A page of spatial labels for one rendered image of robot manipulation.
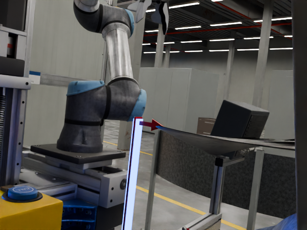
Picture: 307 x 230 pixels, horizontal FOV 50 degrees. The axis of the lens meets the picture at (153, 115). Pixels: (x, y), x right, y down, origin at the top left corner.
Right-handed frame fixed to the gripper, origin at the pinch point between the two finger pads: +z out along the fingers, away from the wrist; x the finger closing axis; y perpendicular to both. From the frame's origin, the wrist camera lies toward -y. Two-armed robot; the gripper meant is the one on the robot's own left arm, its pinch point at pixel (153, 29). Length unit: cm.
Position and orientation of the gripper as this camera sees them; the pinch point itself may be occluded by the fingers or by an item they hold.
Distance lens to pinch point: 98.8
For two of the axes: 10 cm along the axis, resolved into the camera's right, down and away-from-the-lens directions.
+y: -8.3, -1.2, 5.4
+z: -1.1, 9.9, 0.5
